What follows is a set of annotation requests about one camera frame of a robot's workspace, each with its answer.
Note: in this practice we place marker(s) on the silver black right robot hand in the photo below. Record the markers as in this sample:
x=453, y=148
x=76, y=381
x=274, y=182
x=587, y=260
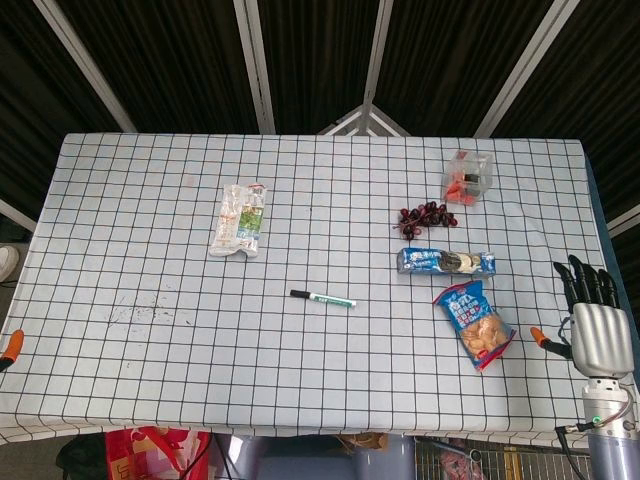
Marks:
x=602, y=340

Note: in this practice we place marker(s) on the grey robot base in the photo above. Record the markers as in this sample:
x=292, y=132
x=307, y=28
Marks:
x=310, y=462

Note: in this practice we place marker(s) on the black folding screen white frame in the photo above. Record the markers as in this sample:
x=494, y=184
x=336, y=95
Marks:
x=175, y=60

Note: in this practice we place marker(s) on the dark red grape bunch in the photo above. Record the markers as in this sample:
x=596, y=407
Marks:
x=420, y=217

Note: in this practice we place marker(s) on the blue biscuit snack bag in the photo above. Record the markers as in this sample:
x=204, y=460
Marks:
x=472, y=325

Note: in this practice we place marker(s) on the white green marker body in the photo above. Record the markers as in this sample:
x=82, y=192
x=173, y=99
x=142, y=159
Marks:
x=330, y=300

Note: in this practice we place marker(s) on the brown paper item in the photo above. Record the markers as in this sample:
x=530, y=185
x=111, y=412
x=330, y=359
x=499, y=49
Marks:
x=362, y=441

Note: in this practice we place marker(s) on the black marker cap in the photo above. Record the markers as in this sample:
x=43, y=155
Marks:
x=300, y=293

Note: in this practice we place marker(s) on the black bag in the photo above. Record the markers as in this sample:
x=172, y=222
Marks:
x=80, y=460

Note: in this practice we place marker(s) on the clear white snack packet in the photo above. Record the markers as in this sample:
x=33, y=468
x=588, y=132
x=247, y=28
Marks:
x=240, y=222

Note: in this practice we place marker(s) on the blue cookie pack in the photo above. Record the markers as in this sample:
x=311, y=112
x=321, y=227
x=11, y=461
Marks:
x=445, y=262

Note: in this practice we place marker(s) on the clear plastic box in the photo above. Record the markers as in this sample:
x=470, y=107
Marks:
x=467, y=177

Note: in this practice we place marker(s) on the white checkered tablecloth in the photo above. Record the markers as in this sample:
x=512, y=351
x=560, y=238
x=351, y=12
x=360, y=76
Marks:
x=200, y=350

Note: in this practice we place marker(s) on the red patterned bag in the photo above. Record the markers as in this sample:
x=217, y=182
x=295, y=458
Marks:
x=155, y=455

